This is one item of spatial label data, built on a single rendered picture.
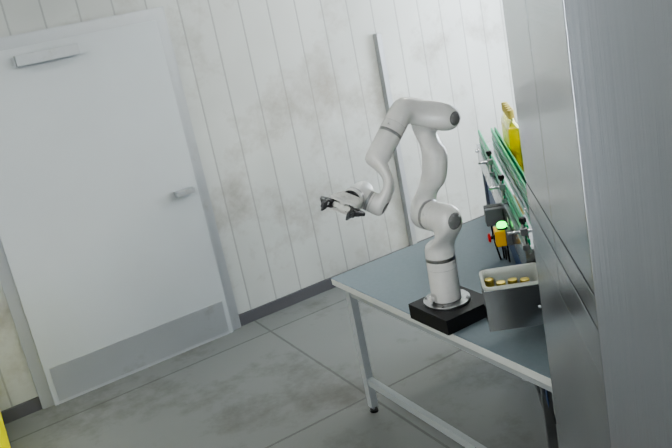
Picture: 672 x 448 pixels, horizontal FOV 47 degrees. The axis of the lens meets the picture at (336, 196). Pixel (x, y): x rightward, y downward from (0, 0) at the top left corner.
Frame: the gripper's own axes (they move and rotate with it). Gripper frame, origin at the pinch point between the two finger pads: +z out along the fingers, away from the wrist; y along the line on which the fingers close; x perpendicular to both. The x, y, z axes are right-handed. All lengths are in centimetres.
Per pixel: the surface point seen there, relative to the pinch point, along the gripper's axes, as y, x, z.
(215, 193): -135, 90, -204
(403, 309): 24, 53, -64
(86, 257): -176, 132, -133
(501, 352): 67, 37, -26
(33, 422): -165, 223, -93
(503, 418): 80, 105, -105
